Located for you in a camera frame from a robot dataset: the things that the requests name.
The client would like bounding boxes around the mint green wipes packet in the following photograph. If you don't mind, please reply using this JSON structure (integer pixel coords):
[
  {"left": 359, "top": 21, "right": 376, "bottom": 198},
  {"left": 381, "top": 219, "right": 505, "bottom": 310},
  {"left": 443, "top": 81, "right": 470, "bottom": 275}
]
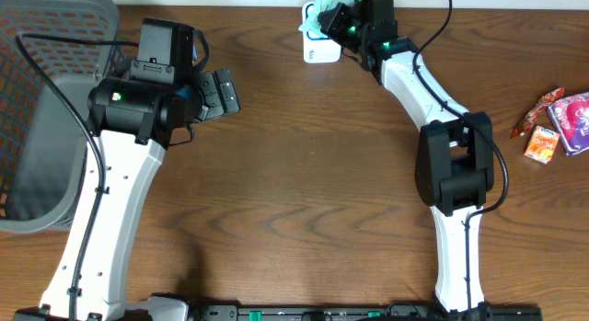
[{"left": 298, "top": 0, "right": 355, "bottom": 38}]

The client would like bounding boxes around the orange red snack bar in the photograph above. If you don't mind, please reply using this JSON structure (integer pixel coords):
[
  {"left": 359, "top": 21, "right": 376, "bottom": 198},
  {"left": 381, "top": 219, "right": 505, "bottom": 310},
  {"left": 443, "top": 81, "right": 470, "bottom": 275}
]
[{"left": 510, "top": 87, "right": 566, "bottom": 140}]

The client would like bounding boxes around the orange tissue packet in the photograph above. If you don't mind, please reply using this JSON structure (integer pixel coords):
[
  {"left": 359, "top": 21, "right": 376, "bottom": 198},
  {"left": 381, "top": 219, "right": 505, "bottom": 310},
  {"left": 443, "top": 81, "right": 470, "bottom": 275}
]
[{"left": 524, "top": 126, "right": 560, "bottom": 164}]

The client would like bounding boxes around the purple pink floral packet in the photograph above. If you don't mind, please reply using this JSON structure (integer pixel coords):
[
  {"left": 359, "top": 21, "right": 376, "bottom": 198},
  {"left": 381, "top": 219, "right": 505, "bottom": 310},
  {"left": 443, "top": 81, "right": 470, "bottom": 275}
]
[{"left": 548, "top": 93, "right": 588, "bottom": 155}]

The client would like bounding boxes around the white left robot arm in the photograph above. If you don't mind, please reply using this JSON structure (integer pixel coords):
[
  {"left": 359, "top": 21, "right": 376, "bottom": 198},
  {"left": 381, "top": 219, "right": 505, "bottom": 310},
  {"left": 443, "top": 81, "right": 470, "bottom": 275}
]
[{"left": 15, "top": 18, "right": 240, "bottom": 320}]

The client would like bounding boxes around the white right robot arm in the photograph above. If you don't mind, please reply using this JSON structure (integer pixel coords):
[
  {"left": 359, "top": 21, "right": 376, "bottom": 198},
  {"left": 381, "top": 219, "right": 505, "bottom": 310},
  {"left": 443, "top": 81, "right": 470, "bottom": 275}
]
[{"left": 300, "top": 0, "right": 501, "bottom": 320}]

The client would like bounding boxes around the dark grey plastic basket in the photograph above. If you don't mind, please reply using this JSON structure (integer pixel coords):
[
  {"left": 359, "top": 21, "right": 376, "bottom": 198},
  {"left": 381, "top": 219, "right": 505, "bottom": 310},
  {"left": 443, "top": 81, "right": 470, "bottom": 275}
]
[{"left": 1, "top": 0, "right": 124, "bottom": 234}]

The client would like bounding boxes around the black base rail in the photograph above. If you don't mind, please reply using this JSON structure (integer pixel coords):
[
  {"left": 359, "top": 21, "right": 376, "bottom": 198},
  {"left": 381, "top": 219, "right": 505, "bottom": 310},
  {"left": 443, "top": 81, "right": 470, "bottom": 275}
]
[{"left": 189, "top": 303, "right": 543, "bottom": 321}]

